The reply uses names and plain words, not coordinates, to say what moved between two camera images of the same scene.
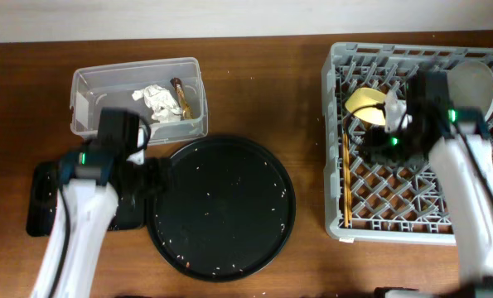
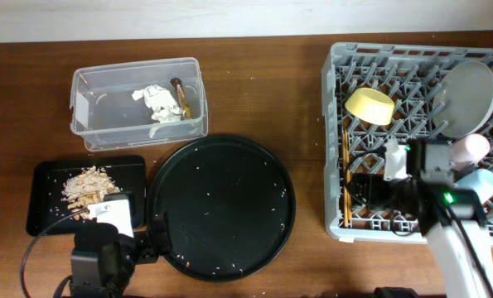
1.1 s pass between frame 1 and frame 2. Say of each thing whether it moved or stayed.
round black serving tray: stayed
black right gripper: moved
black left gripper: moved
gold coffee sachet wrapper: stayed
